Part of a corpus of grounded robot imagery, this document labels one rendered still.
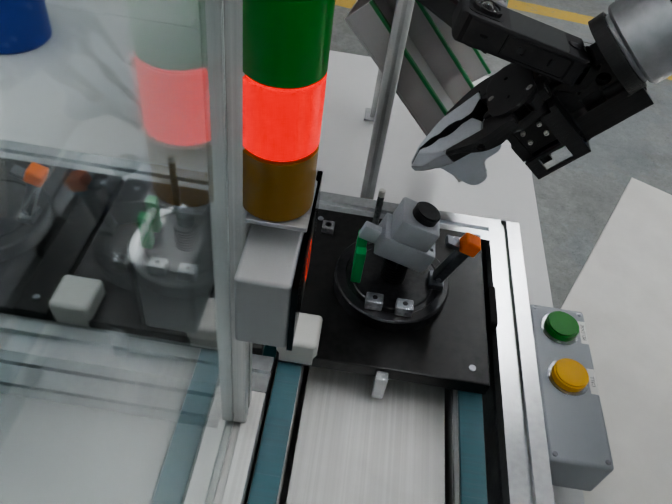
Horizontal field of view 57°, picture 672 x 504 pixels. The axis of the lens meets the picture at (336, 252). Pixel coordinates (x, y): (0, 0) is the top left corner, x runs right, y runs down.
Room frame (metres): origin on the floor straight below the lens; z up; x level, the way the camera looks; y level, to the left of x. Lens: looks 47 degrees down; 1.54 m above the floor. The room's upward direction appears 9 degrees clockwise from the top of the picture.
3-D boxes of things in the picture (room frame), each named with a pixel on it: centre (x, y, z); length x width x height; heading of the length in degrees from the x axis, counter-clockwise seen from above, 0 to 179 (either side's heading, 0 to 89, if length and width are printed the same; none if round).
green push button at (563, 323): (0.48, -0.29, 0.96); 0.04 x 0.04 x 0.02
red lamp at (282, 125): (0.31, 0.05, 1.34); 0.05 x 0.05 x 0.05
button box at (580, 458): (0.41, -0.29, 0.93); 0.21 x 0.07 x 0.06; 0
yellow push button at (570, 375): (0.41, -0.29, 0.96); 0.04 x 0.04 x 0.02
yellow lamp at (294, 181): (0.31, 0.05, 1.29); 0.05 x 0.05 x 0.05
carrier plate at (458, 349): (0.50, -0.07, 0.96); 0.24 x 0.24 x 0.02; 0
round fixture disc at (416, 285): (0.50, -0.07, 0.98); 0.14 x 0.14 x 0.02
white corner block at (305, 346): (0.40, 0.03, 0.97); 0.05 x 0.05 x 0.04; 0
